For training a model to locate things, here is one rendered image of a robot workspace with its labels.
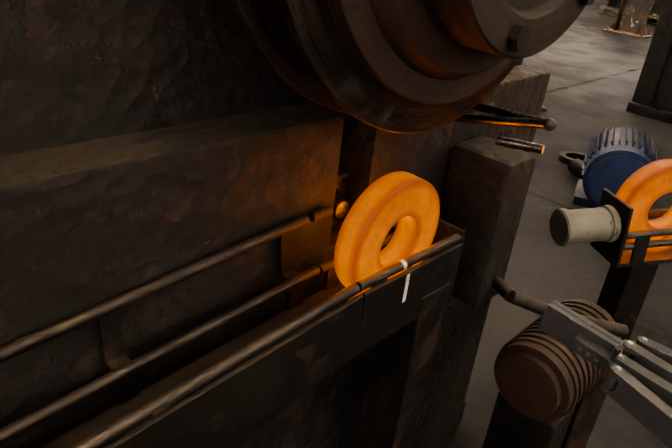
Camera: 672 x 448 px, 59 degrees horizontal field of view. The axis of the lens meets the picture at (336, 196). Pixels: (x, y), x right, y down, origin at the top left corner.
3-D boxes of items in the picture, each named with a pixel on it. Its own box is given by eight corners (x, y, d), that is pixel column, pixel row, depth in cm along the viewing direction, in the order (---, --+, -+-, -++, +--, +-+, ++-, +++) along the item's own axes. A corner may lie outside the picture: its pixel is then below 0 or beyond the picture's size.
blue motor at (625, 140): (568, 214, 259) (591, 141, 244) (578, 173, 306) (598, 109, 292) (644, 234, 248) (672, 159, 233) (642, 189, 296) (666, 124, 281)
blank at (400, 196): (315, 241, 63) (337, 255, 61) (405, 144, 68) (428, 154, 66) (354, 308, 74) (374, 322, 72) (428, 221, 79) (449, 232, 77)
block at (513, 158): (419, 279, 95) (447, 140, 84) (448, 264, 100) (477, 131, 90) (475, 312, 88) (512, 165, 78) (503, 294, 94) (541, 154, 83)
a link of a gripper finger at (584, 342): (626, 377, 52) (613, 392, 50) (574, 344, 55) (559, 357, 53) (633, 365, 52) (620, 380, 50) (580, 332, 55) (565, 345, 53)
